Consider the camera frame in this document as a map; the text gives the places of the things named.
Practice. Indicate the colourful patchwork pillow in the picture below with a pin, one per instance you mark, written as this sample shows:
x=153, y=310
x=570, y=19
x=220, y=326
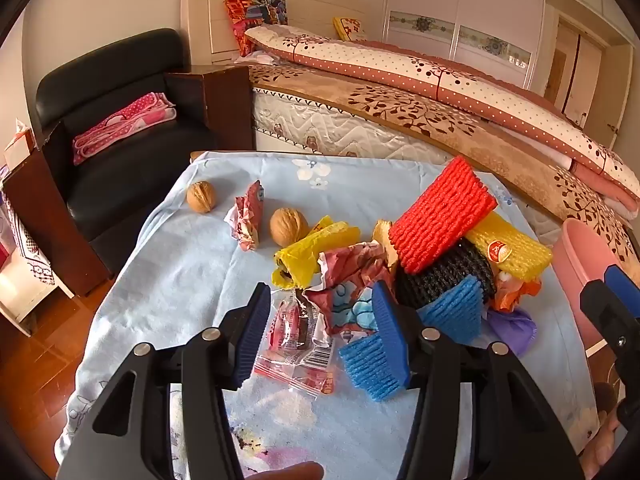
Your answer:
x=250, y=15

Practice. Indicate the folded pink blanket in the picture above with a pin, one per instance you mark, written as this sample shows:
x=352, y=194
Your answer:
x=615, y=185

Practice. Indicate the black armchair wooden arms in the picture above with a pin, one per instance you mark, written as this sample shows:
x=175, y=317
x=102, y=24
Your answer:
x=125, y=65

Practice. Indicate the orange wrapper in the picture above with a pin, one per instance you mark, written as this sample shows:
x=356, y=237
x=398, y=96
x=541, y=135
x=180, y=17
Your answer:
x=515, y=295

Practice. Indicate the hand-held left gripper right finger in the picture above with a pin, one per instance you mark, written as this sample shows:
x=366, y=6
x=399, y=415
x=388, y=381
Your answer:
x=390, y=340

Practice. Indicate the white door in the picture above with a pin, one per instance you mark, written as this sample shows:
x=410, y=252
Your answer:
x=617, y=90

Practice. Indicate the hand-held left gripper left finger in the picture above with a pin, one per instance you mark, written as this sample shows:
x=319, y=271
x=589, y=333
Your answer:
x=252, y=340

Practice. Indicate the purple face mask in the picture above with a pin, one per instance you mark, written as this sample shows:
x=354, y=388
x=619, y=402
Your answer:
x=510, y=327

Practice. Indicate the cream wooden bed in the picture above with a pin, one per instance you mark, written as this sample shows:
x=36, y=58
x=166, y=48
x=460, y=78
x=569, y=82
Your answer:
x=310, y=120

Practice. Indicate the wooden door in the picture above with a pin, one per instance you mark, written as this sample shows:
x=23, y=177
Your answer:
x=570, y=60

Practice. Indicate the blue foam net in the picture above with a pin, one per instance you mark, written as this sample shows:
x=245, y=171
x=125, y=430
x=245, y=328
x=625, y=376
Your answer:
x=372, y=367

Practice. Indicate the yellow floral pillow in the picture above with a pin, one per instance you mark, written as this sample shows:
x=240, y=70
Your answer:
x=350, y=27

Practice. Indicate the clear red snack packet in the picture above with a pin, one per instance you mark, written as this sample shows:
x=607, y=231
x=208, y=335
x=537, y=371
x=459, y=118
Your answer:
x=290, y=355

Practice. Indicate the person's right hand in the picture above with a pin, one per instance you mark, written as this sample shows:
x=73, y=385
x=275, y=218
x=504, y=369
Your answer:
x=602, y=442

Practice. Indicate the brown walnut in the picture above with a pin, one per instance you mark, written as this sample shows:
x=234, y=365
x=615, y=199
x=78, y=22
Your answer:
x=288, y=227
x=201, y=197

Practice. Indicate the pink dotted cloth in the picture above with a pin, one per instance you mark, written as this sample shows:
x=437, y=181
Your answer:
x=120, y=125

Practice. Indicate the white wardrobe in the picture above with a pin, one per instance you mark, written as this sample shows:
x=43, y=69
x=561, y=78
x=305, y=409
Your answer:
x=450, y=5

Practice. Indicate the black foam net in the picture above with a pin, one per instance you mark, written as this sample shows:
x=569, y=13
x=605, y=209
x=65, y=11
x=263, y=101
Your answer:
x=440, y=275

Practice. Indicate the pink plastic bucket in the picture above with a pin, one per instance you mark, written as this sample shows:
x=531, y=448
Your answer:
x=570, y=270

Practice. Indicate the white side table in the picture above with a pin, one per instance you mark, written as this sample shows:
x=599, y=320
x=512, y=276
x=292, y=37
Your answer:
x=30, y=300

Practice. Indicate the yellow plastic bag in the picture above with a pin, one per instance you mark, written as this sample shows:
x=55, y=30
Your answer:
x=305, y=255

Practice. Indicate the patterned white cloth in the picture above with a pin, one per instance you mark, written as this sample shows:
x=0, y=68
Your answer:
x=20, y=245

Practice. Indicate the white gift bag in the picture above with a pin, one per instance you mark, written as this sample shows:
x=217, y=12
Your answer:
x=20, y=150

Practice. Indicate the red white candy wrapper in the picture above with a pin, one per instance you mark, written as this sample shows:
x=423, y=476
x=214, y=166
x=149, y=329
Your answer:
x=248, y=215

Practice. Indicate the dotted tree print quilt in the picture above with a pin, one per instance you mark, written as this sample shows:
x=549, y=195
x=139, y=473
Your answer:
x=400, y=65

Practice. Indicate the person's left hand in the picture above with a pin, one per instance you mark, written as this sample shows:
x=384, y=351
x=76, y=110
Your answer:
x=287, y=472

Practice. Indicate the light blue floral tablecloth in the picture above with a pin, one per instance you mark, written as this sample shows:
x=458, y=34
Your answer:
x=200, y=270

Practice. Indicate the yellow foam net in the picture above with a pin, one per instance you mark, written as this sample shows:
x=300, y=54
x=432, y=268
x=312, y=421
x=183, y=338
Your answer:
x=525, y=255

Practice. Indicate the brown leaf print blanket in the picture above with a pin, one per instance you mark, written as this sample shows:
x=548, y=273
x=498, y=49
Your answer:
x=400, y=105

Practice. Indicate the cartoon printed wrapper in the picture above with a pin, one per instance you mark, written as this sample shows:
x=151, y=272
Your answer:
x=345, y=285

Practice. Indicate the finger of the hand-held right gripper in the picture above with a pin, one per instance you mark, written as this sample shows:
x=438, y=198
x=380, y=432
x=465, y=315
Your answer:
x=607, y=305

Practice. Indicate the red foam net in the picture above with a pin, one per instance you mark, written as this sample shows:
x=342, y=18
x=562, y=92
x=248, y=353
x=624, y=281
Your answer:
x=440, y=215

